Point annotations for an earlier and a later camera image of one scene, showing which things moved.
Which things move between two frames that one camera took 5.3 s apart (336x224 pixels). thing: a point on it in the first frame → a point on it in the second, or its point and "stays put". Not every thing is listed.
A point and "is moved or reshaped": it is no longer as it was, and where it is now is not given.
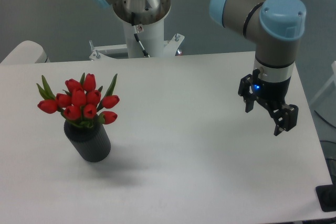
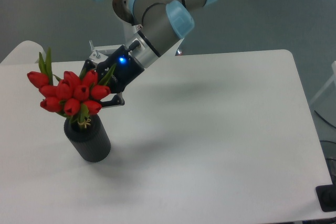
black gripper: x=274 y=94 → x=127 y=70
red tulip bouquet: x=81 y=104 is moved or reshaped
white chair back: x=28 y=52 stays put
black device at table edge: x=326 y=195 stays put
